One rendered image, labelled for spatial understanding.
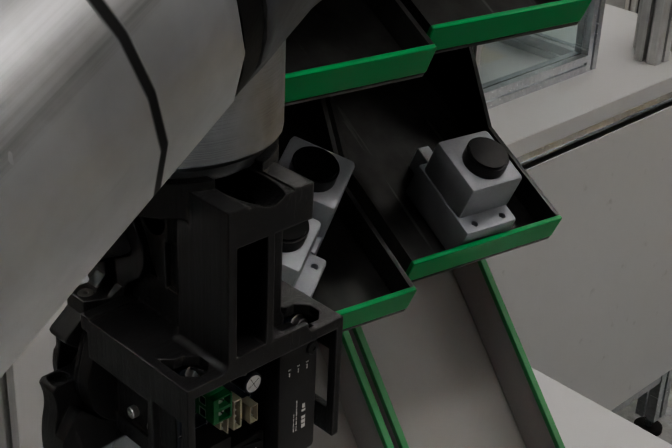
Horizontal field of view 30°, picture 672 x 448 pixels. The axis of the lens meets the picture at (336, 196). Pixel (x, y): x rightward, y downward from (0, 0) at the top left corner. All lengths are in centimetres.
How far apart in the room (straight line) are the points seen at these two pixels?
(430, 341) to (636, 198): 130
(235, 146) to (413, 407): 58
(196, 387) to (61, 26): 26
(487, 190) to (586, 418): 51
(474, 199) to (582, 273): 137
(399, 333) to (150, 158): 79
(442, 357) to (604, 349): 141
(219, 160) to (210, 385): 7
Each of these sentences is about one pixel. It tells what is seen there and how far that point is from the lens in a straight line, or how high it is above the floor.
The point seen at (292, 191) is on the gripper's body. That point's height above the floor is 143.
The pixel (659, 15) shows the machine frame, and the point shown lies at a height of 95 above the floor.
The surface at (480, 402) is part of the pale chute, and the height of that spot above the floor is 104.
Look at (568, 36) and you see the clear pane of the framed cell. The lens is 212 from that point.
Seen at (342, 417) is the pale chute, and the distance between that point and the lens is 91.
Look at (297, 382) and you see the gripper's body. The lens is 45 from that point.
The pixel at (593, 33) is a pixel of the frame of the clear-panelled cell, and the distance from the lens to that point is 215.
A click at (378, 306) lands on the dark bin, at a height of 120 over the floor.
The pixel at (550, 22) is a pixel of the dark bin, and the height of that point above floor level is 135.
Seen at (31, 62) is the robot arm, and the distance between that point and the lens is 16.
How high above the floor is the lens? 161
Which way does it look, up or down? 27 degrees down
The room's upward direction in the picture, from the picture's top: 3 degrees clockwise
